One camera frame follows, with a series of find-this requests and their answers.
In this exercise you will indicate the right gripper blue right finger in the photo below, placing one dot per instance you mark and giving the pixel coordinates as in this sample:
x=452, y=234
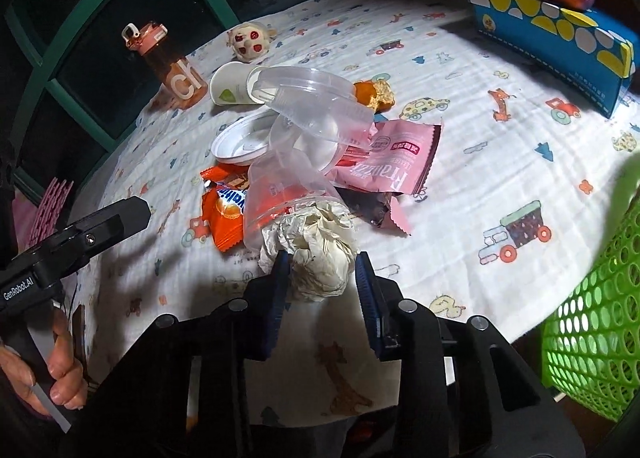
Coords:
x=373, y=305

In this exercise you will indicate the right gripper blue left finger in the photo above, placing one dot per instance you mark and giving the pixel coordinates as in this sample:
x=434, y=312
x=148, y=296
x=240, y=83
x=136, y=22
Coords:
x=279, y=279

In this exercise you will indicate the paper ball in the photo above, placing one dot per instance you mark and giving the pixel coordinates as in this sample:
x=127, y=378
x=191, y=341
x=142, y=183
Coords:
x=320, y=240

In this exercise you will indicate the orange snack wrapper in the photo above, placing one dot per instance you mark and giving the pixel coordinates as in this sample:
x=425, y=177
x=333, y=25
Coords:
x=223, y=203

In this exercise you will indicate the pink snack wrapper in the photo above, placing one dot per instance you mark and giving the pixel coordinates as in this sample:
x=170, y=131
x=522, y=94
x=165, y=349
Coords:
x=371, y=182

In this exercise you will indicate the white plastic lid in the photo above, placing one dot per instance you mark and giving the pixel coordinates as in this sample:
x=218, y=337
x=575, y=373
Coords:
x=245, y=140

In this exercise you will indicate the clear round plastic container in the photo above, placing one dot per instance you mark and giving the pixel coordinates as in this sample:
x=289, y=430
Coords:
x=318, y=113

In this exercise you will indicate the white paper cup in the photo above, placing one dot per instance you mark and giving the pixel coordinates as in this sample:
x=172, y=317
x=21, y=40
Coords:
x=233, y=82

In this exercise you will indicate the person's left hand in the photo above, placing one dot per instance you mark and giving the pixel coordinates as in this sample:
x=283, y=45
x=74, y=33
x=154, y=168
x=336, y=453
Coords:
x=69, y=389

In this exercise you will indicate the pink decorative object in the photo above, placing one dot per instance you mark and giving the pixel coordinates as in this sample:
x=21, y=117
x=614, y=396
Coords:
x=33, y=224

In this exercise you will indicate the cartoon print white blanket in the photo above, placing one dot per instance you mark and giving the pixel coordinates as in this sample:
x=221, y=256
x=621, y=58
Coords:
x=474, y=149

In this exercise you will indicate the pink transparent water bottle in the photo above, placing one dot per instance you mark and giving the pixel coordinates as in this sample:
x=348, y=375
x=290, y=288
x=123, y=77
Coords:
x=175, y=72

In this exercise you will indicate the green plastic mesh basket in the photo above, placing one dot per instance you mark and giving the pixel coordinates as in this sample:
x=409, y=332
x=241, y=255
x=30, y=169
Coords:
x=590, y=344

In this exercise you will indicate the white red plush toy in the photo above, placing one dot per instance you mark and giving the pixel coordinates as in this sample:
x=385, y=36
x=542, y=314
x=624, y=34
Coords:
x=250, y=40

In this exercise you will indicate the blue yellow tissue box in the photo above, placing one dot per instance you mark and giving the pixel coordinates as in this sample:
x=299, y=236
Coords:
x=587, y=48

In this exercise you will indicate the green window frame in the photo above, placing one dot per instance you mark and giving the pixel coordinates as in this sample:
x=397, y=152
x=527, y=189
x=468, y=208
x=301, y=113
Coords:
x=80, y=87

